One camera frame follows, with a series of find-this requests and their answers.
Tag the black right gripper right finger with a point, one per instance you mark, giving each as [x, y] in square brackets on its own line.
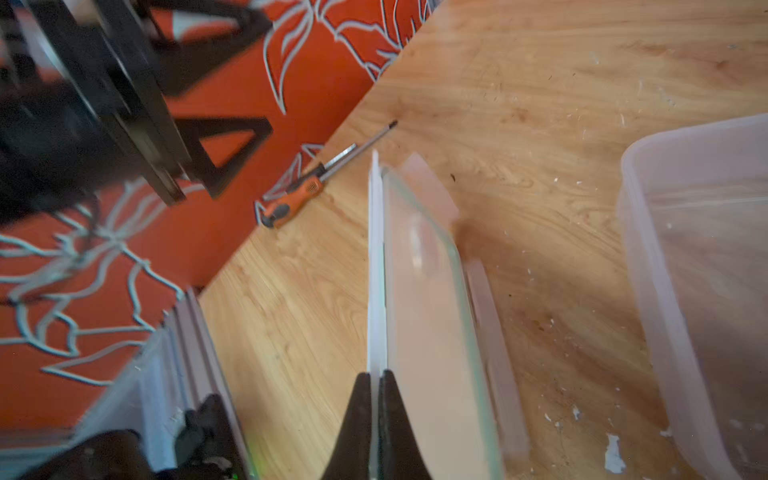
[398, 454]

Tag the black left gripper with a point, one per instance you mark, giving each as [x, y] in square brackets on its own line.
[83, 102]

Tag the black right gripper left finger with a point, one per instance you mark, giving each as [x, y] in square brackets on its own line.
[350, 457]

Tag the orange handled screwdriver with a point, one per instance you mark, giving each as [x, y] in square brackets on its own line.
[311, 184]

